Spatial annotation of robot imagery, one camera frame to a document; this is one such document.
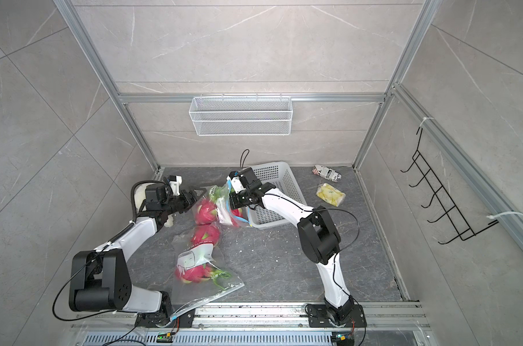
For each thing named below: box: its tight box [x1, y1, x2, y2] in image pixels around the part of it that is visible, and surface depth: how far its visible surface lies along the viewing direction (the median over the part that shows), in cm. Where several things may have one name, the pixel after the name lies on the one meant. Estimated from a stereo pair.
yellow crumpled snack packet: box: [315, 183, 346, 207], surface depth 106 cm
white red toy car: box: [311, 165, 343, 182], surface depth 116 cm
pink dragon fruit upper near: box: [190, 224, 220, 248], surface depth 85 cm
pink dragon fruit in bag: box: [194, 198, 218, 225], surface depth 92 cm
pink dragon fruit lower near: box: [175, 263, 232, 291], surface depth 77 cm
